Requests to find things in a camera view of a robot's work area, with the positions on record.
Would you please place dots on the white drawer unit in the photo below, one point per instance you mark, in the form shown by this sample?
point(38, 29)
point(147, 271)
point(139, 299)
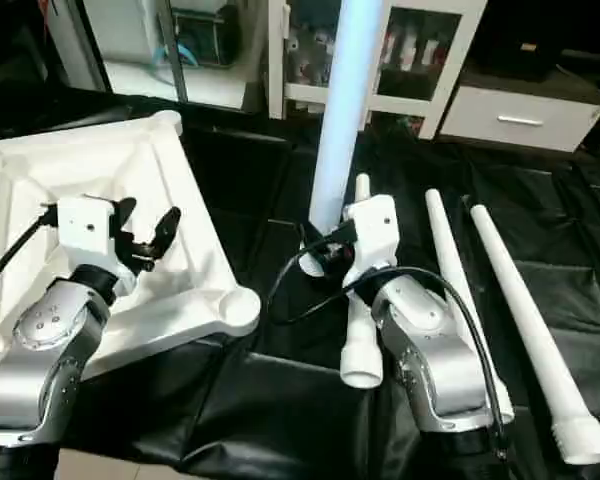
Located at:
point(520, 118)

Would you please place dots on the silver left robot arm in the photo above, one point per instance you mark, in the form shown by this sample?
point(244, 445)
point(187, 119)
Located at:
point(40, 350)

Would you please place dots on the white plastic table top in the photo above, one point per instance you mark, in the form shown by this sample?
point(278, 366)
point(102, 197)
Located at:
point(150, 180)

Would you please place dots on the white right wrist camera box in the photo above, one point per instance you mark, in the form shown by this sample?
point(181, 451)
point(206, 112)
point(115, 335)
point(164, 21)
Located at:
point(373, 235)

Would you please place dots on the white glass door cabinet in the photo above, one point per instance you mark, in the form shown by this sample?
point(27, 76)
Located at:
point(400, 50)

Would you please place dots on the black table mat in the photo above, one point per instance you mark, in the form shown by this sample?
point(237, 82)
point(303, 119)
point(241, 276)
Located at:
point(260, 410)

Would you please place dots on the white plastic table leg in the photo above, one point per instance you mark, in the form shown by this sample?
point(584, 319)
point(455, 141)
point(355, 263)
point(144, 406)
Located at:
point(450, 250)
point(362, 340)
point(342, 110)
point(530, 330)

